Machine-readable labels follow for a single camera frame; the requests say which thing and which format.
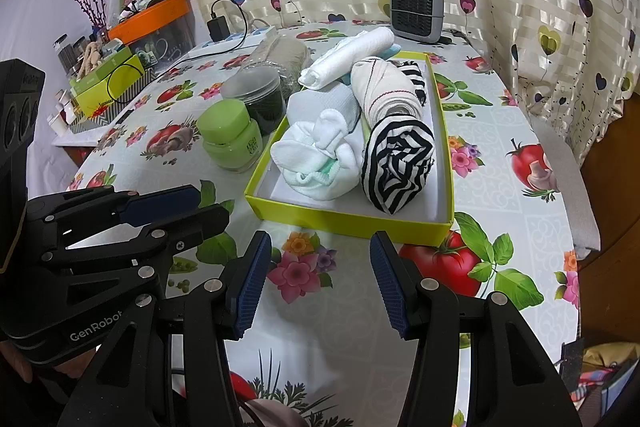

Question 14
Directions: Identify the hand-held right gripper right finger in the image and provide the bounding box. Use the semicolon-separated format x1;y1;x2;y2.
369;230;583;427

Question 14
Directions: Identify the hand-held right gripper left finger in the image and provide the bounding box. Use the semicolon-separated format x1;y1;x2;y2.
57;230;273;427

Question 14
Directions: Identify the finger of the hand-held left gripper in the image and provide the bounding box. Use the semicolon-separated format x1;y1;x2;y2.
39;204;231;269
25;185;202;233

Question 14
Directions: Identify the yellow-green shallow box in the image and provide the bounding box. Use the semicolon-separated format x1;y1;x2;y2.
243;51;456;246

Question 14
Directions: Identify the white sock with green trim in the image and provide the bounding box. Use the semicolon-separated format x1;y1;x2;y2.
271;108;362;202

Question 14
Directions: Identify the pale grey ribbed sock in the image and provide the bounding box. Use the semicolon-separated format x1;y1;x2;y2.
286;86;362;142

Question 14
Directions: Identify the person's left hand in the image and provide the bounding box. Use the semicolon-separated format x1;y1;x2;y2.
0;339;37;384

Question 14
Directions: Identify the green jar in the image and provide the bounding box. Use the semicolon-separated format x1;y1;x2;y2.
196;101;263;172

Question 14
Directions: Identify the zigzag patterned box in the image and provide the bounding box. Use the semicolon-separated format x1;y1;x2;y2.
69;67;153;128

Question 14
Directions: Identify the yellow-green cardboard box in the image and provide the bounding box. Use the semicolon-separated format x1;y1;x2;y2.
75;57;147;118

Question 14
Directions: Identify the green cardboard box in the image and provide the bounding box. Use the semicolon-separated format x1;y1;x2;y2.
70;46;133;95

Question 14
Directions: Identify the clear jar with dark contents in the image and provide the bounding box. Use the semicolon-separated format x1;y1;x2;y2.
221;69;287;132

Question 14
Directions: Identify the beige figure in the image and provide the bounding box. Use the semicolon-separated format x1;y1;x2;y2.
80;41;106;75

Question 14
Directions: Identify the vegetable print tablecloth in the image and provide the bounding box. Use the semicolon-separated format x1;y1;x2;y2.
65;19;583;427

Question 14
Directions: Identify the orange lid storage box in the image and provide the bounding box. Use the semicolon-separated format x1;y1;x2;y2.
106;0;196;62

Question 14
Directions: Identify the grey folded cloth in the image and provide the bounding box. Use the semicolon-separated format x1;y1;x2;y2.
248;38;313;95

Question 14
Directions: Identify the white blue power strip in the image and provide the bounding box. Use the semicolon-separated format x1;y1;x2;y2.
207;26;278;48

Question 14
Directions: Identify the striped fabric bag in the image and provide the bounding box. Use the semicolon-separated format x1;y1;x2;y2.
575;369;628;409

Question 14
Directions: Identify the wooden door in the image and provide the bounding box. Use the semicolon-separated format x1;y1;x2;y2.
580;97;640;358

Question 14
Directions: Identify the grey portable heater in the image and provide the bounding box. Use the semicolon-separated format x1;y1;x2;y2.
389;0;446;44

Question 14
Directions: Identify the long black cable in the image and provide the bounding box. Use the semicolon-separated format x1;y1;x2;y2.
105;34;251;101

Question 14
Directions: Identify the black charger cable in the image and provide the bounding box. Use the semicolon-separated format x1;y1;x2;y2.
210;0;249;38

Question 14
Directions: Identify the black heater cable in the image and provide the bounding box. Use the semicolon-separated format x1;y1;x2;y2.
439;28;471;46

